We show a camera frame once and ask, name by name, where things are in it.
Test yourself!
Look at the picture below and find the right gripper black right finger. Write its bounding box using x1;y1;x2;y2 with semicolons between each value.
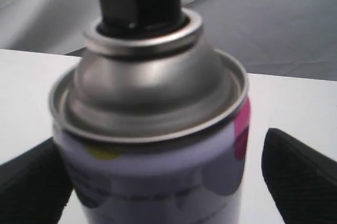
261;128;336;223

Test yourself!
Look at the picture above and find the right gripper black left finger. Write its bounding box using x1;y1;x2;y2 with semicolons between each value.
1;138;73;224

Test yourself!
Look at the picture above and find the white spray paint can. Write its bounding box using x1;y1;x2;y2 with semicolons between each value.
49;0;250;223

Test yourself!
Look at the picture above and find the grey backdrop cloth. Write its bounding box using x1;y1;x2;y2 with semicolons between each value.
1;0;336;80

